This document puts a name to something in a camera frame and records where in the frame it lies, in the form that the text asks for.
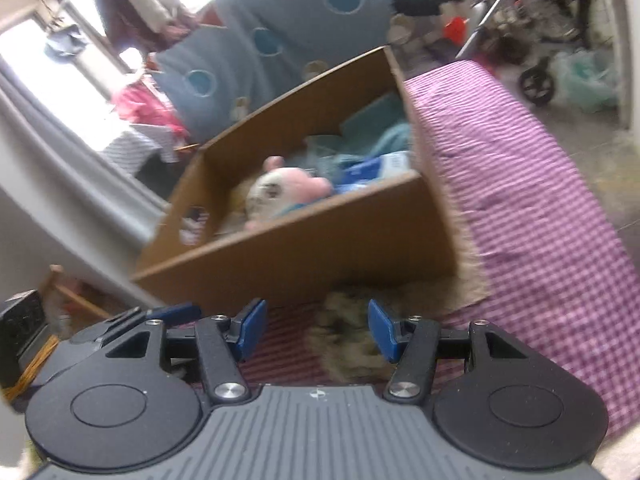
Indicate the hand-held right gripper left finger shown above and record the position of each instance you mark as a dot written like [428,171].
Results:
[251,329]

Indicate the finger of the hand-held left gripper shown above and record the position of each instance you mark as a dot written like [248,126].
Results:
[172,311]

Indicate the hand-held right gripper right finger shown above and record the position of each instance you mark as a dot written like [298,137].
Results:
[382,330]

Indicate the brown fuzzy cloth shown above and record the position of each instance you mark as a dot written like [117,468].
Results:
[350,340]

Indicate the brown cardboard box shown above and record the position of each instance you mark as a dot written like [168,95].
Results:
[325,250]

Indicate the pink plush toy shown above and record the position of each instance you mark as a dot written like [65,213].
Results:
[280,190]

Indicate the blue paper carton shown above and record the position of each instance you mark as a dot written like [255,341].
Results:
[370,170]

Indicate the bagged blue face masks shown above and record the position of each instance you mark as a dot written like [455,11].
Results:
[370,115]

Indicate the wooden chair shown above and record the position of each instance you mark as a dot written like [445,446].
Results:
[70,295]

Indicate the black box device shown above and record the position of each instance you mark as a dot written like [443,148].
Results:
[22,325]

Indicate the white polka-dot cloth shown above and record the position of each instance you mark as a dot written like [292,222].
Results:
[135,150]

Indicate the grey window curtain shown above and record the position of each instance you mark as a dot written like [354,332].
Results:
[60,160]
[620,35]

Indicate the pink garment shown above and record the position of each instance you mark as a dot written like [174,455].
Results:
[145,110]

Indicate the dark maroon garment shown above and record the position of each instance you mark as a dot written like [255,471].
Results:
[135,30]

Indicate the blue hanging cloth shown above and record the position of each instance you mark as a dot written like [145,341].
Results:
[65,42]

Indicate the black wheelchair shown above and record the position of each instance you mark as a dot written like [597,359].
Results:
[537,85]

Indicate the blue printed blanket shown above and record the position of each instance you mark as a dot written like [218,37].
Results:
[300,20]

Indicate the pale green plastic bag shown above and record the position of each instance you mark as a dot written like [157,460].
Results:
[585,80]

